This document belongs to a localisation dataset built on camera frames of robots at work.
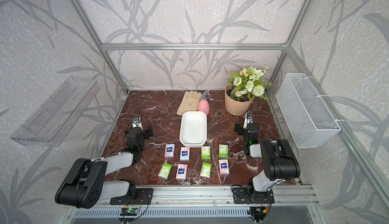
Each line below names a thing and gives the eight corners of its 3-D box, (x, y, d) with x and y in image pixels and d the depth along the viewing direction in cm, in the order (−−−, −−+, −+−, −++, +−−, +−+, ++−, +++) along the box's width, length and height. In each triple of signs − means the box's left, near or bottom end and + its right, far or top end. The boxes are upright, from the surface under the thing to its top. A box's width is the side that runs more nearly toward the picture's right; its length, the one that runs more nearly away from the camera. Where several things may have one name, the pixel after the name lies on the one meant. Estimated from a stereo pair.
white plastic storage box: (179, 148, 92) (178, 143, 87) (183, 116, 107) (182, 111, 102) (207, 148, 92) (207, 143, 87) (206, 116, 107) (206, 111, 102)
